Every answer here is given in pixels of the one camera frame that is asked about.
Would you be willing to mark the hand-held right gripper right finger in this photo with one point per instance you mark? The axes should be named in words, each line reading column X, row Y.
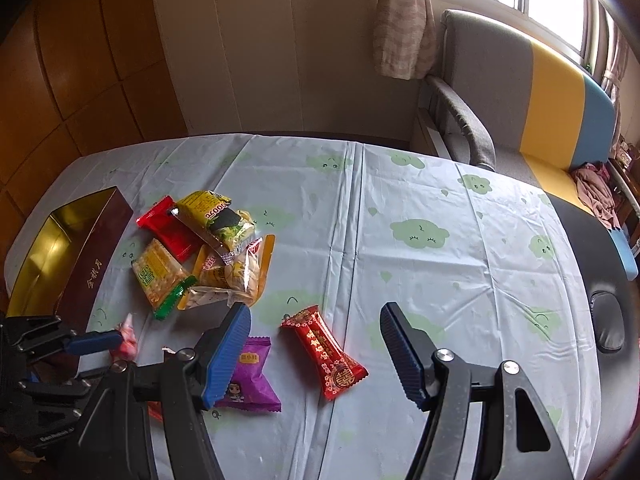
column 400, row 355

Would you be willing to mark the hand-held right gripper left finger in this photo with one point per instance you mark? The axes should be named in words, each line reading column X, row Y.
column 227, row 355

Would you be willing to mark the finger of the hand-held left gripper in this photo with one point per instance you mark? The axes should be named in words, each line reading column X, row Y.
column 75, row 387
column 92, row 342

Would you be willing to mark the pink candy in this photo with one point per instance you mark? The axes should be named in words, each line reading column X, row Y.
column 127, row 345

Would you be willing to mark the purple snack packet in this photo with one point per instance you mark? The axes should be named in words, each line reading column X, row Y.
column 250, row 385

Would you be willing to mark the red patterned snack packet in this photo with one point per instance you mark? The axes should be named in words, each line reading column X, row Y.
column 322, row 355

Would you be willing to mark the maroon box with gold inside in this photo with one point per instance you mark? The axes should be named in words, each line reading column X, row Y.
column 95, row 260

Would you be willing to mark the green yellow cracker packet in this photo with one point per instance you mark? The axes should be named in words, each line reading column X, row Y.
column 155, row 275

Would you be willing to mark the plain red snack packet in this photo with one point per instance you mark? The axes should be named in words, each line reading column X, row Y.
column 162, row 227

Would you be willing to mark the clear orange-edged snack packet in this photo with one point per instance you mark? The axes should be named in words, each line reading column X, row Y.
column 247, row 275
column 212, row 272
column 205, row 297

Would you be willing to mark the yellow and black snack packet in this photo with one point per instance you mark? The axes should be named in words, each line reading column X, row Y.
column 200, row 205

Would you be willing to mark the black padded headrest cushion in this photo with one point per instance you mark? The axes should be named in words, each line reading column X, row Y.
column 607, row 320

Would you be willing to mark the pink crumpled cloth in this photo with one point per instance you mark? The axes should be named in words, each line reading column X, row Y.
column 595, row 190

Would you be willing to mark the wooden wardrobe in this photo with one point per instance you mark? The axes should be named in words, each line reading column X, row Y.
column 75, row 60

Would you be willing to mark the grey yellow blue sofa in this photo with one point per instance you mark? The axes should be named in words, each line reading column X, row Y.
column 500, row 70

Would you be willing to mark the pink checked curtain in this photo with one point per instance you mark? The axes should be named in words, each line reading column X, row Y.
column 617, row 70
column 402, row 20

